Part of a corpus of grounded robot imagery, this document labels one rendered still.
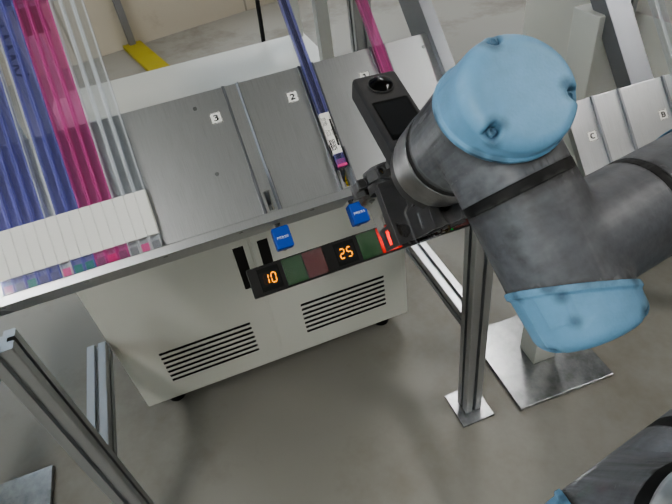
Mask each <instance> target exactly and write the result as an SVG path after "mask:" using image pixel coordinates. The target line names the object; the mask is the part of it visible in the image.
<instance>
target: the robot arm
mask: <svg viewBox="0 0 672 504"><path fill-rule="evenodd" d="M352 99H353V101H354V103H355V105H356V106H357V108H358V110H359V112H360V114H361V116H362V117H363V119H364V121H365V123H366V125H367V126H368V128H369V130H370V132H371V134H372V135H373V137H374V139H375V141H376V143H377V144H378V146H379V148H380V150H381V152H382V153H383V155H384V157H385V159H386V161H385V162H382V163H379V164H377V165H375V166H373V167H371V168H369V169H368V170H367V171H366V172H364V173H363V179H359V180H357V181H356V183H355V184H354V185H353V186H352V187H351V189H350V190H351V192H352V195H353V198H354V201H356V200H358V199H359V202H360V204H361V206H362V207H364V208H366V209H368V210H369V212H370V214H371V216H372V219H373V221H374V223H375V226H376V228H377V230H378V233H379V235H380V236H381V238H382V241H383V244H384V246H385V249H386V252H388V251H390V250H392V249H394V248H396V247H398V246H401V245H402V244H406V243H409V244H411V245H412V244H414V245H415V244H418V243H420V242H421V241H424V240H427V239H430V238H433V237H436V236H438V235H441V234H443V233H444V232H450V231H451V229H452V228H454V227H456V226H458V225H460V224H462V223H464V222H466V220H465V219H468V222H469V223H470V225H471V227H472V229H473V231H474V233H475V235H476V237H477V239H478V241H479V243H480V245H481V247H482V249H483V251H484V252H485V254H486V256H487V258H488V260H489V262H490V264H491V266H492V268H493V270H494V272H495V274H496V276H497V278H498V280H499V282H500V283H501V285H502V287H503V289H504V291H505V293H506V294H505V295H504V297H505V299H506V301H507V302H510V303H511V304H512V306H513V308H514V309H515V311H516V313H517V315H518V316H519V318H520V320H521V322H522V323H523V325H524V327H525V329H526V330H527V332H528V334H529V335H530V337H531V339H532V341H533V342H534V343H535V344H536V345H537V346H538V347H539V348H541V349H543V350H545V351H548V352H552V353H571V352H577V351H582V350H586V349H590V348H593V347H596V346H599V345H602V344H605V343H607V342H610V341H612V340H614V339H616V338H618V337H620V336H622V335H624V334H626V333H628V332H630V331H631V330H633V329H634V328H636V327H637V326H638V325H639V324H641V323H642V321H643V319H644V317H646V315H647V314H648V312H649V308H650V306H649V302H648V299H647V297H646V295H645V293H644V291H643V286H644V283H643V281H642V280H641V279H637V277H638V276H640V275H641V274H643V273H644V272H646V271H648V270H649V269H651V268H652V267H654V266H656V265H657V264H659V263H661V262H662V261H664V260H665V259H667V258H669V257H670V256H672V129H670V130H669V131H667V132H665V133H664V134H662V135H661V136H660V137H658V138H657V139H656V140H654V141H652V142H650V143H648V144H646V145H644V146H643V147H641V148H639V149H637V150H635V151H633V152H631V153H629V154H627V155H625V156H623V157H621V158H619V159H617V160H615V161H613V162H611V163H609V164H607V165H605V166H604V167H602V168H600V169H598V170H596V171H594V172H592V173H590V174H588V175H586V176H584V177H583V176H582V174H581V172H580V170H579V168H578V166H577V165H576V163H575V161H574V159H573V157H572V156H571V154H570V152H569V150H568V148H567V146H566V144H565V142H564V141H563V139H562V138H563V137H564V135H565V134H566V133H567V132H568V130H569V129H570V127H571V125H572V123H573V121H574V119H575V116H576V112H577V107H578V105H577V103H576V81H575V78H574V76H573V73H572V71H571V69H570V67H569V66H568V64H567V63H566V61H565V60H564V59H563V58H562V56H561V55H560V54H559V53H558V52H557V51H556V50H554V49H553V48H552V47H550V46H549V45H547V44H546V43H544V42H542V41H540V40H538V39H536V38H533V37H530V36H526V35H521V34H503V35H498V36H494V37H489V38H486V39H484V40H483V41H482V42H480V43H478V44H477V45H475V46H474V47H473V48H471V49H470V50H469V51H468V52H467V53H466V54H465V56H464V57H463V58H462V59H461V60H460V61H459V62H458V63H457V65H455V66H453V67H452V68H451V69H449V70H448V71H447V72H446V73H445V74H444V75H443V76H442V77H441V79H440V80H439V82H438V83H437V85H436V87H435V90H434V93H433V94H432V95H431V97H430V98H429V99H428V101H427V102H426V103H425V105H424V106H423V107H422V109H421V110H419V108H418V107H417V105H416V103H415V102H414V100H413V99H412V97H411V96H410V94H409V93H408V91H407V90H406V88H405V87H404V85H403V83H402V82H401V80H400V79H399V77H398V76H397V74H396V73H395V72H394V71H389V72H384V73H380V74H375V75H371V76H366V77H362V78H357V79H354V80H353V82H352ZM383 218H384V221H385V223H386V226H385V227H384V222H383ZM387 230H388V232H390V233H389V235H390V237H391V240H392V243H393V245H391V246H390V243H389V241H388V238H387V235H386V232H385V231H387ZM545 504H672V408H671V409H670V410H669V411H667V412H666V413H665V414H663V415H662V416H661V417H659V418H658V419H657V420H655V421H654V422H653V423H651V424H650V425H649V426H647V427H646V428H645V429H643V430H641V431H640V432H639V433H637V434H636V435H635V436H633V437H632V438H631V439H629V440H628V441H627V442H625V443H624V444H623V445H621V446H620V447H619V448H617V449H616V450H615V451H613V452H612V453H611V454H609V455H608V456H606V457H605V458H604V459H602V460H601V461H600V462H598V463H597V464H596V465H594V466H593V467H592V468H590V469H589V470H588V471H586V472H585V473H584V474H582V475H581V476H580V477H578V478H577V479H576V480H574V481H573V482H572V483H570V484H569V485H568V486H566V487H565V488H564V489H562V490H560V489H557V490H556V491H555V492H554V496H553V497H552V498H551V499H550V500H549V501H547V502H546V503H545Z"/></svg>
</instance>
